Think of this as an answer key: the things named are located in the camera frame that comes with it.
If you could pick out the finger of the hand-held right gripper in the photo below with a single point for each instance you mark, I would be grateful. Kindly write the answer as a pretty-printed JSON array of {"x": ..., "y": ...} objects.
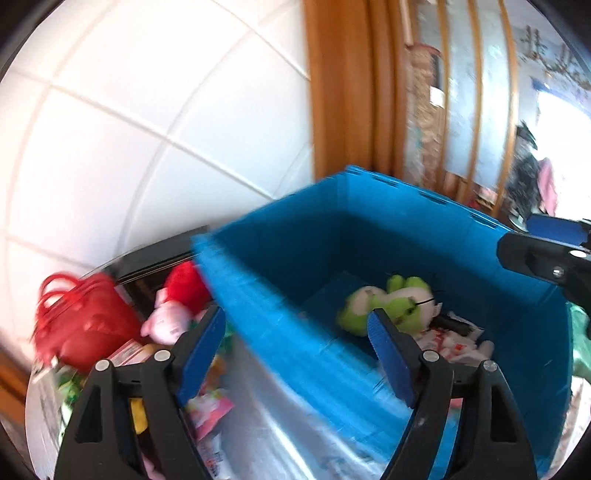
[
  {"x": 554, "y": 228},
  {"x": 540, "y": 261}
]

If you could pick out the yellow rubber duck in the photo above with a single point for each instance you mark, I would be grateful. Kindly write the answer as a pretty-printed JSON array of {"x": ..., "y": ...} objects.
[{"x": 138, "y": 415}]

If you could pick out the blue plastic crate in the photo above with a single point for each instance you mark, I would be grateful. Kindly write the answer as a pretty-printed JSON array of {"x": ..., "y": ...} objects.
[{"x": 277, "y": 323}]

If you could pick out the red handbag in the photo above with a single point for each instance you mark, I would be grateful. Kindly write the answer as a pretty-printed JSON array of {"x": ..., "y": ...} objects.
[{"x": 87, "y": 323}]

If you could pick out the pale green cloth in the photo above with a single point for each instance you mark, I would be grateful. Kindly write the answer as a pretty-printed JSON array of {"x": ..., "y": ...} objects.
[{"x": 581, "y": 341}]

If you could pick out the desktop with pale blue cloth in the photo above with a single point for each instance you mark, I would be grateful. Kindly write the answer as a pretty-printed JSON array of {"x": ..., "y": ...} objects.
[{"x": 277, "y": 415}]

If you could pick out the green frog plush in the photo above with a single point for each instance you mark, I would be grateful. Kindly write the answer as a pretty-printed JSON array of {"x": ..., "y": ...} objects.
[{"x": 360, "y": 309}]

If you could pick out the pig plush with red hat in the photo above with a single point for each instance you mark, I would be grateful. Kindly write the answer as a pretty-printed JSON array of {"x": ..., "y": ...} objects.
[{"x": 180, "y": 286}]

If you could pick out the dark hanging clothes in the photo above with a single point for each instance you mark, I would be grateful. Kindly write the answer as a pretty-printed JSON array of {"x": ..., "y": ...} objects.
[{"x": 526, "y": 175}]

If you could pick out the pink and green packet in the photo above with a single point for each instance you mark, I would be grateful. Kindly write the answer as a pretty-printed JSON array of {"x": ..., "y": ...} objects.
[{"x": 207, "y": 408}]

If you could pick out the pink box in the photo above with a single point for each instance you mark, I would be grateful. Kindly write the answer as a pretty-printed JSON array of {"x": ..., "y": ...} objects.
[{"x": 131, "y": 353}]

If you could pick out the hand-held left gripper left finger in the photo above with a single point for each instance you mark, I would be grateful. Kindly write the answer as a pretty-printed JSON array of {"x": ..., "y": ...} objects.
[{"x": 203, "y": 350}]

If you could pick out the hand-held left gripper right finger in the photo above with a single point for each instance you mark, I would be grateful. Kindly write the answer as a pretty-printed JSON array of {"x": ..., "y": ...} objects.
[{"x": 390, "y": 360}]

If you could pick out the black box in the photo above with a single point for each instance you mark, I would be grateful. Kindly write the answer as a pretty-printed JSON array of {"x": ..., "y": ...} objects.
[{"x": 147, "y": 272}]

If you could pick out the patterned hanging cloth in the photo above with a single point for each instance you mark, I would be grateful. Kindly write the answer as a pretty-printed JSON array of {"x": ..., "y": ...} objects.
[{"x": 425, "y": 115}]

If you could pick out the small black object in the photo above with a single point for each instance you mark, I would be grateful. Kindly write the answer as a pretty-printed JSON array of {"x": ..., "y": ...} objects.
[{"x": 452, "y": 323}]

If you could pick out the wooden wall trim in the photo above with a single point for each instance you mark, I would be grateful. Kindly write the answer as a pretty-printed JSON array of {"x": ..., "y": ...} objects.
[{"x": 341, "y": 92}]

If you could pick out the frosted glass partition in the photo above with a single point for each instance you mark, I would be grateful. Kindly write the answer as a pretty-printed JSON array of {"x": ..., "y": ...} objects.
[{"x": 466, "y": 92}]

